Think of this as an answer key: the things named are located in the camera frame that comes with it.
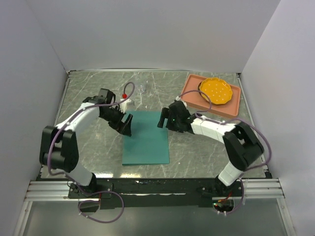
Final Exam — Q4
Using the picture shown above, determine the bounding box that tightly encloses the orange dotted plate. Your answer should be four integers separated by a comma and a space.
198, 78, 233, 105

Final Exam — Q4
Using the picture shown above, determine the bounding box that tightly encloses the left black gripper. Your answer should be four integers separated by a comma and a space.
100, 106, 133, 137

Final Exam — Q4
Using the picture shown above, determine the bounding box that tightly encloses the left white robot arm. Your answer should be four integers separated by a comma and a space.
39, 88, 133, 198

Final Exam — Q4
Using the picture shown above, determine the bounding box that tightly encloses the pink rectangular tray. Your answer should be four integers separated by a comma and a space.
181, 74, 241, 118

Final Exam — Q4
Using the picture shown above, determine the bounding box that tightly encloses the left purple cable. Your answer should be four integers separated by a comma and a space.
47, 82, 136, 224

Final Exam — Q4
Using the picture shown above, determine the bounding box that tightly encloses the aluminium frame rail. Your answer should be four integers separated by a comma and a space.
13, 179, 296, 236

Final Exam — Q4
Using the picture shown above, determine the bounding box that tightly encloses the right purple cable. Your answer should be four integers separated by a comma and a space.
176, 89, 273, 217

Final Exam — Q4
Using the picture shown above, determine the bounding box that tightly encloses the clear glass cup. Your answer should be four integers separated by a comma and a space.
136, 83, 147, 94

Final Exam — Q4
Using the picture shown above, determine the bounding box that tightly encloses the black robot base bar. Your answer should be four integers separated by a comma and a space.
68, 178, 242, 209

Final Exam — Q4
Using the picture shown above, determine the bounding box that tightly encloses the purple cable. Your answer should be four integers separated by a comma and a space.
47, 82, 136, 224
176, 89, 273, 217

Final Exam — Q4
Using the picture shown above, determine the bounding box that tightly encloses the teal file folder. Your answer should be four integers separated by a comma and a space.
122, 111, 170, 166

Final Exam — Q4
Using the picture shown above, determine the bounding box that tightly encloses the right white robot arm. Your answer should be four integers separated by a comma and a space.
157, 100, 264, 196

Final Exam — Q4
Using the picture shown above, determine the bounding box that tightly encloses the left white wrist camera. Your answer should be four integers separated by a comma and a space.
119, 93, 134, 113

